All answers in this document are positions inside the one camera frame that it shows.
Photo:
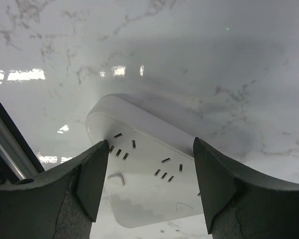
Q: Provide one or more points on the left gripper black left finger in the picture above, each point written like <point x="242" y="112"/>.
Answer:
<point x="60" y="203"/>

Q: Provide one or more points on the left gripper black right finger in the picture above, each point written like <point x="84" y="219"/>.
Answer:
<point x="240" y="202"/>

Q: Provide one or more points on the white angled socket block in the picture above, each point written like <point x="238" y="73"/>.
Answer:
<point x="151" y="176"/>

